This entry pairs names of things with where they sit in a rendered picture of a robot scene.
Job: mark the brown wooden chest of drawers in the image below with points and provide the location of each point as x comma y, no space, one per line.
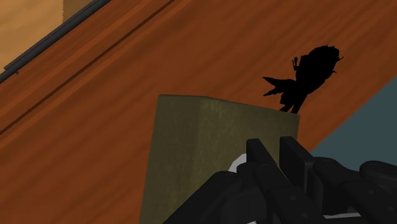
93,124

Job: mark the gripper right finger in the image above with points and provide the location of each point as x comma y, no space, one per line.
341,186

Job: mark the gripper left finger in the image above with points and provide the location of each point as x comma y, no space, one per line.
266,176

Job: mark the olive green robot stand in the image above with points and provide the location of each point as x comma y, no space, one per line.
192,149

